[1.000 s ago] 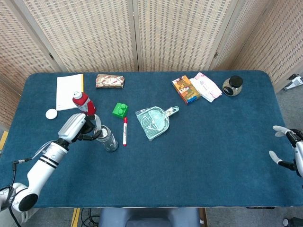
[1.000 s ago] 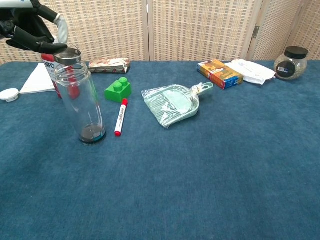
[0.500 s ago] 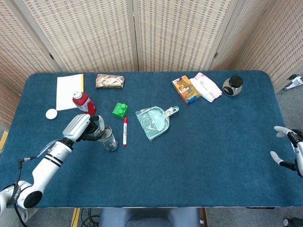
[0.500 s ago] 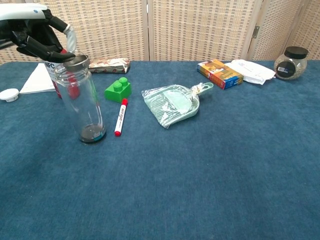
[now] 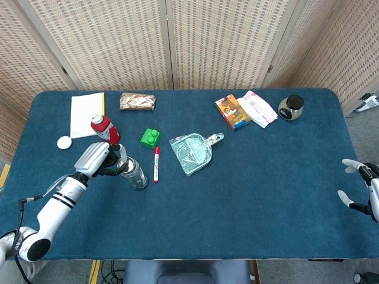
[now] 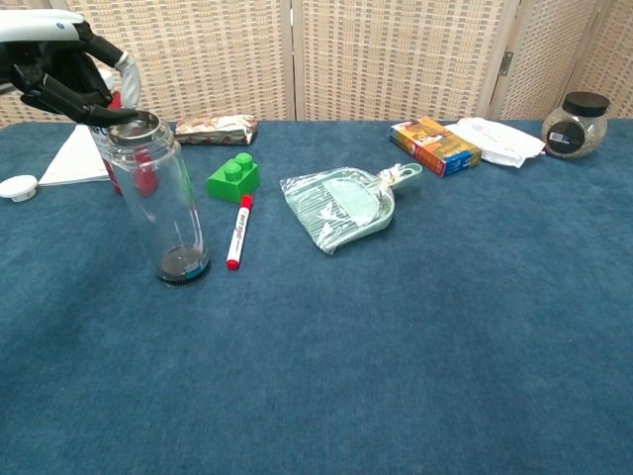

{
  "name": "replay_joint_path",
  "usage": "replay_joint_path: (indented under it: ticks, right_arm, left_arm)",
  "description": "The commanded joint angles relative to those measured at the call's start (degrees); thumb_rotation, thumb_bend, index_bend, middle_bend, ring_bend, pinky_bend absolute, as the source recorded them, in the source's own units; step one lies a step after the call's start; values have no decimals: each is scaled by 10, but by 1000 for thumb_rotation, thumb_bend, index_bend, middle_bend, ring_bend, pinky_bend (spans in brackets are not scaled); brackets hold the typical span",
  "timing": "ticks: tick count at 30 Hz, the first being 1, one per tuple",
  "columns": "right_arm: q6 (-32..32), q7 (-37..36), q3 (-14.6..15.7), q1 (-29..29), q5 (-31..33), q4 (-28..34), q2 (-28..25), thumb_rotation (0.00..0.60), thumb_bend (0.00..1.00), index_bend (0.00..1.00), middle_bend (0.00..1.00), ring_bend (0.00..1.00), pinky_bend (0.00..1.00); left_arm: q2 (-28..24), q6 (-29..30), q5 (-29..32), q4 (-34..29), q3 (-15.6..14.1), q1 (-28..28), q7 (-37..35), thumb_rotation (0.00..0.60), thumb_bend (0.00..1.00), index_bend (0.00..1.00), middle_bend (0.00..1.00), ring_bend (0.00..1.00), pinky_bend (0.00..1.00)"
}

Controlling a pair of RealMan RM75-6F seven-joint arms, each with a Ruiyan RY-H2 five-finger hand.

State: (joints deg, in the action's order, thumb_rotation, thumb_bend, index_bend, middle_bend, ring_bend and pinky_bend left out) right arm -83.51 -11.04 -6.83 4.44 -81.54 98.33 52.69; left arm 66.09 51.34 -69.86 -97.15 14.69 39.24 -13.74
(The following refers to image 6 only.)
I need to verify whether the round glass jar black lid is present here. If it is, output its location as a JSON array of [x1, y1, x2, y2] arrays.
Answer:
[[540, 91, 612, 160]]

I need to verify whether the white folded paper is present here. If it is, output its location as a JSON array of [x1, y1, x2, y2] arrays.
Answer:
[[38, 124, 111, 188]]

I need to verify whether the green toy building block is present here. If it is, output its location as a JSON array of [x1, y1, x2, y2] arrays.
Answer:
[[205, 151, 261, 204]]

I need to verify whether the mint green dustpan in plastic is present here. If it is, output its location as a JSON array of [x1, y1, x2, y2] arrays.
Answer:
[[279, 162, 423, 256]]

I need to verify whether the clear glass jar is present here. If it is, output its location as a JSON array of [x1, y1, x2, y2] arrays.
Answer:
[[98, 110, 212, 289]]

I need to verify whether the patterned foil snack pack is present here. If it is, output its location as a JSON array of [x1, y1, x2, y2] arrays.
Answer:
[[173, 113, 259, 146]]

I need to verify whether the red whiteboard marker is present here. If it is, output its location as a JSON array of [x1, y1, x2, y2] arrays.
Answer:
[[226, 194, 254, 271]]

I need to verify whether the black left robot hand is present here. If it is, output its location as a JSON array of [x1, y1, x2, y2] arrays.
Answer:
[[0, 8, 141, 126]]

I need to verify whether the white plastic wipes pack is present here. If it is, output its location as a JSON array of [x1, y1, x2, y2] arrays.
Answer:
[[443, 117, 547, 169]]

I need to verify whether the woven folding screen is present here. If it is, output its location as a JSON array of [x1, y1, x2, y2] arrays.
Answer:
[[0, 0, 633, 129]]

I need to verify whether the white round lid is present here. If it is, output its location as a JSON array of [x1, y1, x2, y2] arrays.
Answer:
[[0, 174, 40, 203]]

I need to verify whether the red juice bottle white cap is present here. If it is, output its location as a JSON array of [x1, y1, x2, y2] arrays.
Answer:
[[86, 68, 160, 198]]

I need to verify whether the orange and blue carton box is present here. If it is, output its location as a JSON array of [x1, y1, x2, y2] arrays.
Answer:
[[389, 116, 483, 178]]

